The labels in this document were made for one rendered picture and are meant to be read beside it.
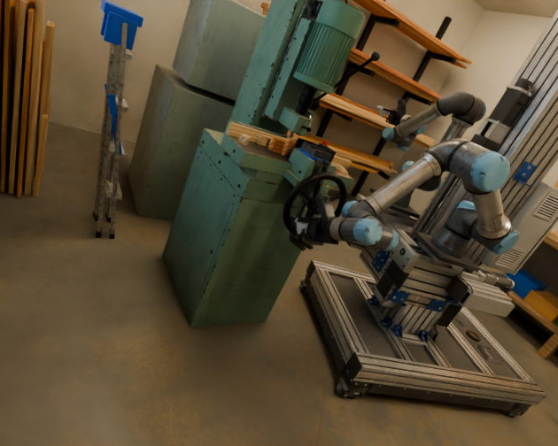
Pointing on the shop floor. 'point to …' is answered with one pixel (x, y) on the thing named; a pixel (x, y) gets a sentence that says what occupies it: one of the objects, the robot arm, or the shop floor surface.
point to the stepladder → (113, 107)
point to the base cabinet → (227, 250)
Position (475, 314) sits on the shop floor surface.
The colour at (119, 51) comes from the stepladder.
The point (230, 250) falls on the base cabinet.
